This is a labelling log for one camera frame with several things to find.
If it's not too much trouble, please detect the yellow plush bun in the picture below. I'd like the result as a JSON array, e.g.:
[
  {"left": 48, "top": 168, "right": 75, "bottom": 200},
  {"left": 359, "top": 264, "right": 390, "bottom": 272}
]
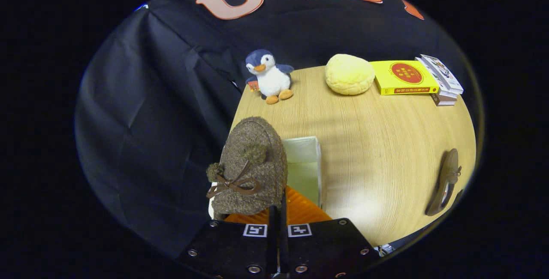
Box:
[{"left": 325, "top": 54, "right": 376, "bottom": 95}]

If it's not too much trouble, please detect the penguin plush toy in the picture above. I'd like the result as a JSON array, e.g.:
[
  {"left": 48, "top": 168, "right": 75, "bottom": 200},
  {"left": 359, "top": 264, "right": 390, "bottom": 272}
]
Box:
[{"left": 245, "top": 49, "right": 295, "bottom": 105}]

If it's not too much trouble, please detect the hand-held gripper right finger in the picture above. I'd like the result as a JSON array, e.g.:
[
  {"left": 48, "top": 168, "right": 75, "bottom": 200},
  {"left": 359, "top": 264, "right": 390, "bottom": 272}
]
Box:
[{"left": 279, "top": 186, "right": 380, "bottom": 278}]

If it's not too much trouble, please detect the brown fuzzy shoe with bow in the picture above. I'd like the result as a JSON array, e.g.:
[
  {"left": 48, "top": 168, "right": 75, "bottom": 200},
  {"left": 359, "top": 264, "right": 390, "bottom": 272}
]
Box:
[
  {"left": 206, "top": 117, "right": 289, "bottom": 221},
  {"left": 425, "top": 149, "right": 462, "bottom": 216}
]

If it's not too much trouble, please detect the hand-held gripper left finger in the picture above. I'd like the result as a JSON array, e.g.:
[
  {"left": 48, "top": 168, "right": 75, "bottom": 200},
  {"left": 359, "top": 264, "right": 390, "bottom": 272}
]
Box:
[{"left": 178, "top": 205, "right": 278, "bottom": 278}]

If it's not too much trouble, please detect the cream fabric storage box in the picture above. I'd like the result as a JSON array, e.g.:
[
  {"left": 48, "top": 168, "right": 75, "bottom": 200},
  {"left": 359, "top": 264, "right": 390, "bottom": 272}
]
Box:
[{"left": 209, "top": 136, "right": 322, "bottom": 220}]

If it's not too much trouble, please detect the yellow book with red circle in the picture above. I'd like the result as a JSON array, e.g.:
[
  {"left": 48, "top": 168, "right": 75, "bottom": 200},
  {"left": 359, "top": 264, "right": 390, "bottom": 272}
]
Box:
[{"left": 370, "top": 60, "right": 440, "bottom": 96}]

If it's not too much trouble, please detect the thick white book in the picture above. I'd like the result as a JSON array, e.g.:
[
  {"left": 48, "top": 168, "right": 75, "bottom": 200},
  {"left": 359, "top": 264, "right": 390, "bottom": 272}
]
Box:
[{"left": 430, "top": 94, "right": 456, "bottom": 106}]

